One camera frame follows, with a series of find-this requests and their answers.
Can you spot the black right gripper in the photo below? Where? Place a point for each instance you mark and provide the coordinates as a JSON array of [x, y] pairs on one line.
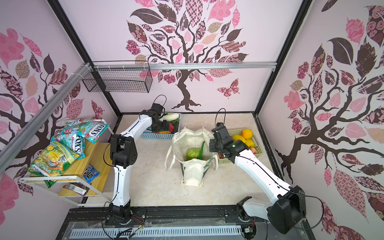
[[212, 148]]

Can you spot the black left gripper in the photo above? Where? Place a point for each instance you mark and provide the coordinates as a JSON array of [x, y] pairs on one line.
[[164, 126]]

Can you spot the long green chili pepper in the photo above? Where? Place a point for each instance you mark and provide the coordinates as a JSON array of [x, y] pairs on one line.
[[200, 156]]

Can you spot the green cabbage head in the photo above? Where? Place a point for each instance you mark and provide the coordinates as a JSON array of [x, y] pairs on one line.
[[192, 154]]

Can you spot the cream canvas grocery bag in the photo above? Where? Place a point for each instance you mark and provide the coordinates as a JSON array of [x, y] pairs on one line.
[[193, 171]]

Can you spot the blue M&M's candy bag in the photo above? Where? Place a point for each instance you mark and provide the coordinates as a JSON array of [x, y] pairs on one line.
[[90, 173]]

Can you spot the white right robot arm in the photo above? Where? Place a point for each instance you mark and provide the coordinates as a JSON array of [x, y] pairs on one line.
[[286, 206]]

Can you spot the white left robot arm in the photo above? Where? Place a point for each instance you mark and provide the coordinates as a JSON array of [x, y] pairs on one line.
[[123, 153]]

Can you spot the Fox's candy bag upper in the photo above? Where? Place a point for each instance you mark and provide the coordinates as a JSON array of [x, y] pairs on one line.
[[88, 129]]

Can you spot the fox's candy bag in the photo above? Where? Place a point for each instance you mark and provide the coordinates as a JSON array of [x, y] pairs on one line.
[[88, 129], [74, 142]]

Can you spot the Fox's candy bag lower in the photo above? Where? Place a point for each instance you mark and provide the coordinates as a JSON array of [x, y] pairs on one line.
[[74, 142]]

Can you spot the green yellow snack bag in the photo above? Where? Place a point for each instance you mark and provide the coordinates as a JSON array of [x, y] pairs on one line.
[[53, 161]]

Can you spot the light blue perforated basket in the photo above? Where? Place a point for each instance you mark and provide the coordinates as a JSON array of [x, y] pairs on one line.
[[164, 133]]

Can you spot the pale green napa cabbage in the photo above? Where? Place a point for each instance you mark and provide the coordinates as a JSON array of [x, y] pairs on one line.
[[171, 117]]

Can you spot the light green perforated basket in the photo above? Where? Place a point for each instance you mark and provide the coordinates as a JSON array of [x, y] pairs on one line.
[[257, 147]]

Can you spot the orange fruit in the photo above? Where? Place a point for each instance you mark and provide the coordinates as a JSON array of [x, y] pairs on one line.
[[247, 134]]

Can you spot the yellow lemon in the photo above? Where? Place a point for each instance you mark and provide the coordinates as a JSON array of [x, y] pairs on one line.
[[250, 143]]

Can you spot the red apple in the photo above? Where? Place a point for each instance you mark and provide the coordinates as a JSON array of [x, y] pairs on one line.
[[254, 151]]

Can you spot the wooden side shelf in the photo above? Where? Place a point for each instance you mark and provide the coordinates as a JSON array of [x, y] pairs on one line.
[[97, 156]]

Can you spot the brown chocolate bar wrapper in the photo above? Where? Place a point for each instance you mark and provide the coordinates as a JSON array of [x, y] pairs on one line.
[[77, 188]]

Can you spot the black wire wall basket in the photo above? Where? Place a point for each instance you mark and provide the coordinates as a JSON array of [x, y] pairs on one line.
[[119, 77]]

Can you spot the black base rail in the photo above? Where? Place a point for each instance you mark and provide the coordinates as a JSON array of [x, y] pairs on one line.
[[195, 214]]

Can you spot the white slotted cable duct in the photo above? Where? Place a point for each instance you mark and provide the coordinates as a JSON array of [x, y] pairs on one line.
[[155, 232]]

